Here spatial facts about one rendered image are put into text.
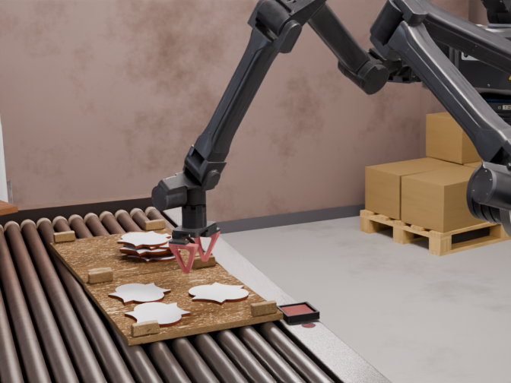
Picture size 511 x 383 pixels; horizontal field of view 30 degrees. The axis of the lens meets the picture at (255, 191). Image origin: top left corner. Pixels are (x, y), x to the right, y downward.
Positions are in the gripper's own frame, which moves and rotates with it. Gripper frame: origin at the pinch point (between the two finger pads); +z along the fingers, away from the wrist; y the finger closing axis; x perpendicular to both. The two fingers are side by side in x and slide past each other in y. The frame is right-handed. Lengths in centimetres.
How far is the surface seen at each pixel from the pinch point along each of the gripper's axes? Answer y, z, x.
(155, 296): 6.9, 6.6, -7.0
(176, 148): -343, 43, -182
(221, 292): -0.2, 6.4, 6.4
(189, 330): 20.8, 7.6, 8.5
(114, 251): -25.4, 7.8, -37.1
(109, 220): -60, 10, -59
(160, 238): -24.7, 2.6, -22.5
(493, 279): -319, 100, 23
